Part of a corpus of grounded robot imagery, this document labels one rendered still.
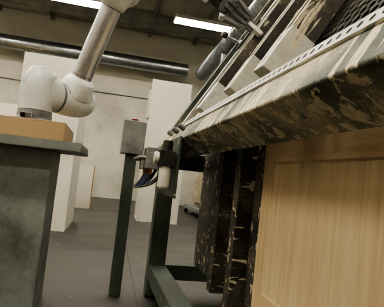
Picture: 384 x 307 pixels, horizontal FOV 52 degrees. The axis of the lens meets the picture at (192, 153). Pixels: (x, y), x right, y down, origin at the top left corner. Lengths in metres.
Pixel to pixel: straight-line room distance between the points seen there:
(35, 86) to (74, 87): 0.20
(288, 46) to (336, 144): 0.25
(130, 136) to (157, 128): 3.62
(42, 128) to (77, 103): 0.31
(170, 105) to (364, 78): 5.33
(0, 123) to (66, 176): 2.39
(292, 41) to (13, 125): 1.26
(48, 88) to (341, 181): 1.42
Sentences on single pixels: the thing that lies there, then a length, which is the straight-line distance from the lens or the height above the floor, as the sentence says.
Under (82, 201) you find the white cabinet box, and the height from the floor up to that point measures 0.10.
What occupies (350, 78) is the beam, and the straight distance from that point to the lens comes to 0.55.
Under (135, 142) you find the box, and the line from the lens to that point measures 2.12.
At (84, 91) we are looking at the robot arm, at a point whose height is 1.03.
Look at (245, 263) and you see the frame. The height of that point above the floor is 0.37.
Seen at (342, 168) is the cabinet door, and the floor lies 0.71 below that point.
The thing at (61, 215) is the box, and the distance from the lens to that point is 4.22.
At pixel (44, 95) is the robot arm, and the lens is 1.96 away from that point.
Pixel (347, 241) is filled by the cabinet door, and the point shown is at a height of 0.55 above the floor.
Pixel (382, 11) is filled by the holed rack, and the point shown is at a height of 0.88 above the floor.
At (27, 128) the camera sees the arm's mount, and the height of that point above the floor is 0.79.
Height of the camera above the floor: 0.64
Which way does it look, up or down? 4 degrees up
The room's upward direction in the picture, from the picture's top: 6 degrees clockwise
